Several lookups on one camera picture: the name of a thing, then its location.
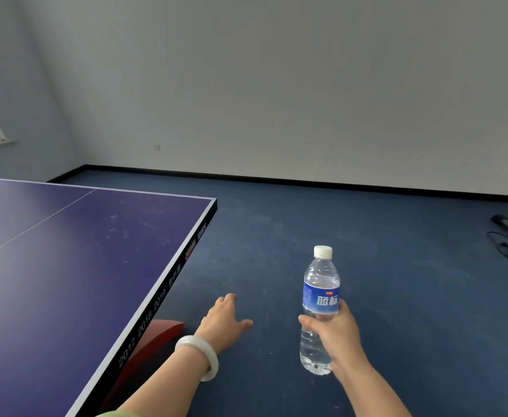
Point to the person's left hand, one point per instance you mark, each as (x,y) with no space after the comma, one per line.
(221,325)

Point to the clear plastic water bottle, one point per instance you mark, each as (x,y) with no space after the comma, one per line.
(321,282)

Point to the blue table tennis table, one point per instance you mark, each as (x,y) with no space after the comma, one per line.
(63,264)

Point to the person's right hand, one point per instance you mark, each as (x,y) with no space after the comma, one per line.
(343,338)

